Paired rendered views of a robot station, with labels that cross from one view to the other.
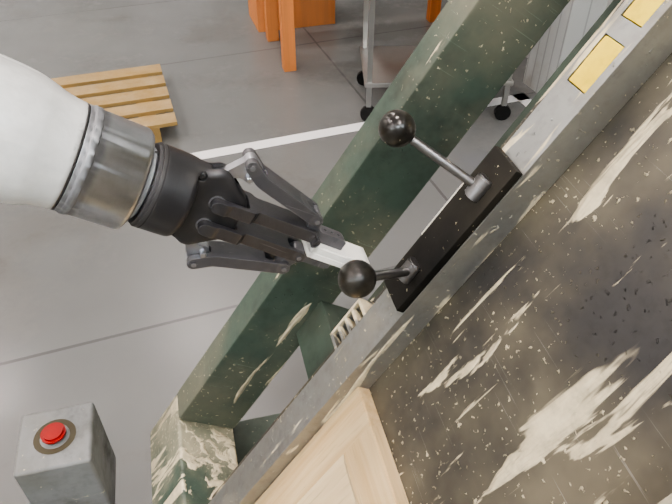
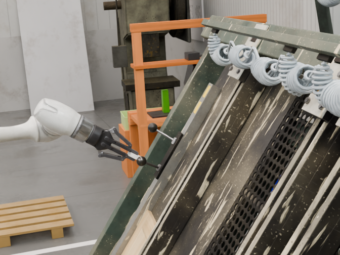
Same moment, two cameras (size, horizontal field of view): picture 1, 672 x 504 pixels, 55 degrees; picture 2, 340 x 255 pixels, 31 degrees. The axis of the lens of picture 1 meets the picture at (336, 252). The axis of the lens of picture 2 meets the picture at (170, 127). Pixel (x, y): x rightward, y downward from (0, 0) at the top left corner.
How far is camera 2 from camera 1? 176 cm
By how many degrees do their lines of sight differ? 27
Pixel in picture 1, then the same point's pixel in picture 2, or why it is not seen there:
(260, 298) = (118, 207)
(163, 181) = (95, 129)
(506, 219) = (182, 148)
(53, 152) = (74, 120)
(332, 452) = (139, 229)
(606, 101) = (200, 115)
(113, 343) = not seen: outside the picture
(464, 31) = (177, 110)
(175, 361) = not seen: outside the picture
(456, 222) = (169, 151)
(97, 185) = (82, 128)
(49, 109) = (74, 113)
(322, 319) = not seen: hidden behind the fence
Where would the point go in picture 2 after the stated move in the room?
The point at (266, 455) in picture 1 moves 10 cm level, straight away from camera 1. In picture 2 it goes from (118, 245) to (117, 235)
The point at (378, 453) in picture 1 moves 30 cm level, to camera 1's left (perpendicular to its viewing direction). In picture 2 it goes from (151, 218) to (71, 221)
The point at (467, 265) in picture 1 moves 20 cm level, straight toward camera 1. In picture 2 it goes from (174, 163) to (157, 180)
